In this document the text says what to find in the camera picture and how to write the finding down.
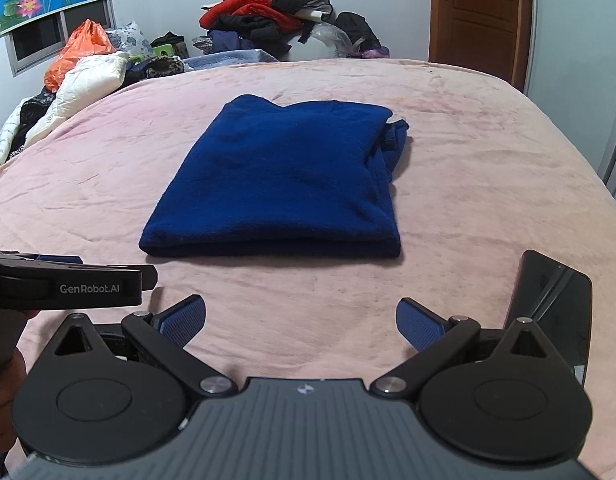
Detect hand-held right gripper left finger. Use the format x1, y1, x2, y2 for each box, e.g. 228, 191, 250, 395
53, 296, 236, 401

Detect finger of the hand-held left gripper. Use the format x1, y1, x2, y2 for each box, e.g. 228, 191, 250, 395
35, 254, 85, 266

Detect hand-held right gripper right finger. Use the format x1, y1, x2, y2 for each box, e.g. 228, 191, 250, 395
369, 297, 551, 401

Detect blue beaded sweater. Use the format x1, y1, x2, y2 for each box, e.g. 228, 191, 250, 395
139, 94, 411, 259

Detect pile of mixed clothes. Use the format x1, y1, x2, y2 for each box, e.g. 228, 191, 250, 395
198, 0, 335, 56

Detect person's left hand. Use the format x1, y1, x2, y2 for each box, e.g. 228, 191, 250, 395
0, 309, 43, 463

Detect pink blanket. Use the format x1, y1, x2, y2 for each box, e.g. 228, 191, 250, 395
0, 57, 616, 480

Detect black smartphone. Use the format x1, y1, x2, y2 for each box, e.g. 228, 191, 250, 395
505, 249, 594, 388

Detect black patterned cloth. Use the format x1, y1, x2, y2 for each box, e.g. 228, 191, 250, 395
5, 87, 56, 161

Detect cream quilt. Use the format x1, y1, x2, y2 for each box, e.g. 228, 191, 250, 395
0, 51, 131, 178

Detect orange plastic bag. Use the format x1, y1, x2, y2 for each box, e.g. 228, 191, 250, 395
43, 19, 118, 93

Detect leopard print cloth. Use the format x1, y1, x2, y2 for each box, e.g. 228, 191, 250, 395
125, 55, 185, 83

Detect window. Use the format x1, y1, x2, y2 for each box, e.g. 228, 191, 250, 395
3, 0, 116, 78

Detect floral pillow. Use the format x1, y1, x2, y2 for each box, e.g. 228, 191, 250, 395
105, 21, 154, 58

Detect green box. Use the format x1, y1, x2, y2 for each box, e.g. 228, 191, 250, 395
150, 31, 186, 59

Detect light blue towel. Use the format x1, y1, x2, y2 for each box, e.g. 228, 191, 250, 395
180, 49, 281, 72

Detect clear plastic bag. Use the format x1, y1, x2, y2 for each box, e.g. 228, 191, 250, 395
298, 22, 354, 58

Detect black bag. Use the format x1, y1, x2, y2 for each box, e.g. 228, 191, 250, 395
333, 11, 381, 51

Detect white wardrobe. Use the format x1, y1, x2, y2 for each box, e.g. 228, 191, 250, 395
525, 0, 616, 196

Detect wooden door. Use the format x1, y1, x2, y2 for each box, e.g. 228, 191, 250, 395
428, 0, 534, 93

